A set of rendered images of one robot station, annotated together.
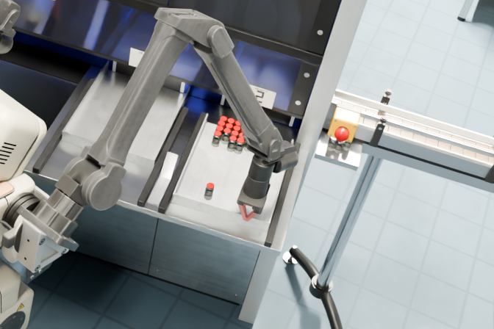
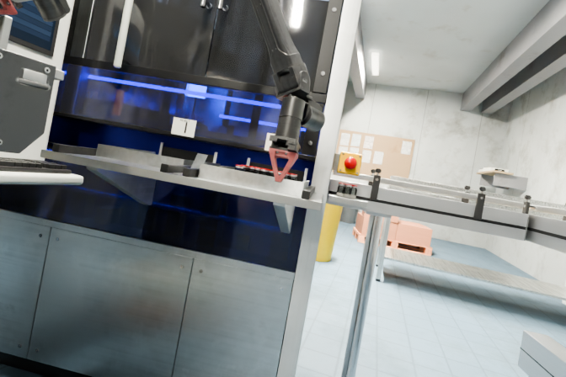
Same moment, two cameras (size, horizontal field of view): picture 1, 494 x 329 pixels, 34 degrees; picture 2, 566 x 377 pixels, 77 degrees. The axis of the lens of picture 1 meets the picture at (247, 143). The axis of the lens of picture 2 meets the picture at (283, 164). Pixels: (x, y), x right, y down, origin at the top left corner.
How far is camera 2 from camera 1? 1.63 m
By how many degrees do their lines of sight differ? 43
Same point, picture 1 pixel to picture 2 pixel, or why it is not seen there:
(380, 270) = not seen: outside the picture
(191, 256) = (215, 358)
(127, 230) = (152, 334)
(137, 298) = not seen: outside the picture
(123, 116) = not seen: outside the picture
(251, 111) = (281, 27)
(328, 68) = (332, 104)
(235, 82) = not seen: outside the picture
